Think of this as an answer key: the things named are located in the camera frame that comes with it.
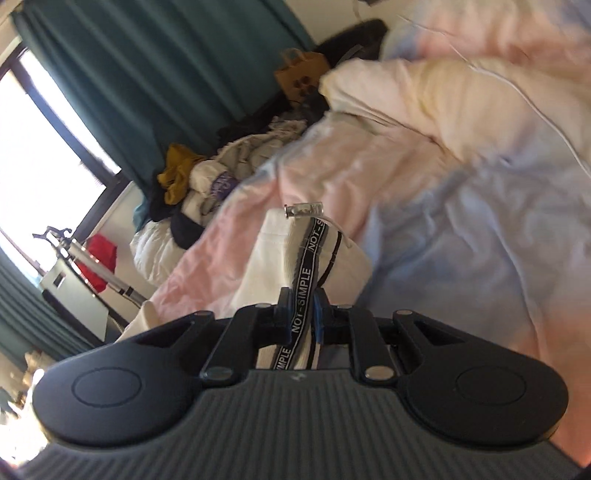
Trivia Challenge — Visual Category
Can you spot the black bag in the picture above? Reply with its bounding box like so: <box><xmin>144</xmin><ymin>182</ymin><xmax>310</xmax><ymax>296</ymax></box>
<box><xmin>314</xmin><ymin>18</ymin><xmax>389</xmax><ymax>64</ymax></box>

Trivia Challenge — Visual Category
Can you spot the pastel tie-dye blanket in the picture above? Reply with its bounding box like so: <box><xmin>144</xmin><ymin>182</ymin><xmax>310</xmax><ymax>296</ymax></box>
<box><xmin>154</xmin><ymin>0</ymin><xmax>591</xmax><ymax>467</ymax></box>

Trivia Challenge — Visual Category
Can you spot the window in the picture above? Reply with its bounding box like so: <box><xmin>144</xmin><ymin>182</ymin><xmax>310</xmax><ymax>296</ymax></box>
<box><xmin>0</xmin><ymin>37</ymin><xmax>132</xmax><ymax>280</ymax></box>

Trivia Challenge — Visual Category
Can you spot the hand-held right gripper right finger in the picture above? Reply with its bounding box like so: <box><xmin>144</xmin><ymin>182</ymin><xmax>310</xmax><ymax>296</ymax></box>
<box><xmin>311</xmin><ymin>291</ymin><xmax>468</xmax><ymax>386</ymax></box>

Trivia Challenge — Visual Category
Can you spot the white desk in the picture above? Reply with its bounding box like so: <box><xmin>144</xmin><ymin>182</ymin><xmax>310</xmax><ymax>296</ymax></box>
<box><xmin>41</xmin><ymin>257</ymin><xmax>112</xmax><ymax>343</ymax></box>

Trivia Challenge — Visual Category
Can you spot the silver pole appliance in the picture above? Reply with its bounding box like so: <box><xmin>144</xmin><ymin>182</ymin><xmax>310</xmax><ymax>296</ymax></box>
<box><xmin>32</xmin><ymin>225</ymin><xmax>149</xmax><ymax>308</ymax></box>

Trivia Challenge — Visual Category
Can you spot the thin white cable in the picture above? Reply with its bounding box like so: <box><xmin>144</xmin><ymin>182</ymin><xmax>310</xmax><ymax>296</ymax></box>
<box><xmin>396</xmin><ymin>13</ymin><xmax>591</xmax><ymax>176</ymax></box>

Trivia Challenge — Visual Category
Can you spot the grey and white clothes pile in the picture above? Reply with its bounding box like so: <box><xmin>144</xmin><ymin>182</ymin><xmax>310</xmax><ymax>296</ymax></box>
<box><xmin>216</xmin><ymin>113</ymin><xmax>311</xmax><ymax>178</ymax></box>

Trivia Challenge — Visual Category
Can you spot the white garment with purple print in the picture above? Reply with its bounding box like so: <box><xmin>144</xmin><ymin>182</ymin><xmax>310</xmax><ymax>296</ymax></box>
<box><xmin>182</xmin><ymin>157</ymin><xmax>242</xmax><ymax>217</ymax></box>

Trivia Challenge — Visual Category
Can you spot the cream zip-up jacket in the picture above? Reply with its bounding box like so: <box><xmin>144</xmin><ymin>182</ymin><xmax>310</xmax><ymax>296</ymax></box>
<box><xmin>115</xmin><ymin>205</ymin><xmax>373</xmax><ymax>370</ymax></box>

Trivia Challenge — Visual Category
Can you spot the brown paper bag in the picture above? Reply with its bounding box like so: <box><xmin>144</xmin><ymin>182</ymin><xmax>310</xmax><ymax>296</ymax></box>
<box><xmin>274</xmin><ymin>47</ymin><xmax>331</xmax><ymax>100</ymax></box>

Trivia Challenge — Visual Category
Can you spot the mustard yellow cloth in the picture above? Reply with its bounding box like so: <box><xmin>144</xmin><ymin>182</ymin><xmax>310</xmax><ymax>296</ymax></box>
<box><xmin>157</xmin><ymin>143</ymin><xmax>207</xmax><ymax>205</ymax></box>

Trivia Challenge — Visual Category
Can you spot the red cloth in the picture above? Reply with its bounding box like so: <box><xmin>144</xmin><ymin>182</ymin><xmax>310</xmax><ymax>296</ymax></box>
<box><xmin>87</xmin><ymin>233</ymin><xmax>119</xmax><ymax>294</ymax></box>

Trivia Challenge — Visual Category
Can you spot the dark navy garment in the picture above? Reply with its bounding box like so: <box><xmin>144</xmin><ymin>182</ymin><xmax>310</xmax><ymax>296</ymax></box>
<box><xmin>148</xmin><ymin>185</ymin><xmax>207</xmax><ymax>251</ymax></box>

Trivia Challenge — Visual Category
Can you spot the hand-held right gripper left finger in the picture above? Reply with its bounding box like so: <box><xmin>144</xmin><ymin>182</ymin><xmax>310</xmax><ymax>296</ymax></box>
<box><xmin>126</xmin><ymin>288</ymin><xmax>296</xmax><ymax>386</ymax></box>

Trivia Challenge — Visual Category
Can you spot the teal curtain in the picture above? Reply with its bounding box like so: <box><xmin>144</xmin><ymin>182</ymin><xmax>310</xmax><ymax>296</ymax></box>
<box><xmin>11</xmin><ymin>0</ymin><xmax>319</xmax><ymax>204</ymax></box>
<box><xmin>0</xmin><ymin>249</ymin><xmax>93</xmax><ymax>365</ymax></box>

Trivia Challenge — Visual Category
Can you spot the white puffy duvet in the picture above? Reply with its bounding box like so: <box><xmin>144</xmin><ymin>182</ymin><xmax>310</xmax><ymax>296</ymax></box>
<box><xmin>129</xmin><ymin>217</ymin><xmax>195</xmax><ymax>288</ymax></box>

